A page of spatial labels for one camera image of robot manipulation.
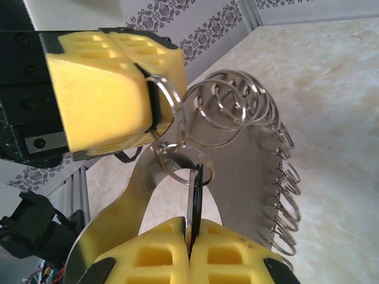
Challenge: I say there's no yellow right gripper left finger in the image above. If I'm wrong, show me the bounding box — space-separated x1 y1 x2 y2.
84 217 190 284

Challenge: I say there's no key with black fob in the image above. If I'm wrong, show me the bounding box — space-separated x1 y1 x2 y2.
185 163 205 258

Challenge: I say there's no aluminium frame corner post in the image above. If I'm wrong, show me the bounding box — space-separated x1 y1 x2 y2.
240 0 265 31

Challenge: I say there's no aluminium table side rail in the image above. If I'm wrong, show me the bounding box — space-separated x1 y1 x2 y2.
47 164 92 226

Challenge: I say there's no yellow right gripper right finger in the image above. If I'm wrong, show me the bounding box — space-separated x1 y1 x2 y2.
189 218 300 284

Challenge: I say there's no metal keyring holder with rings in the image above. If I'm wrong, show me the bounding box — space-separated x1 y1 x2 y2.
65 68 303 284

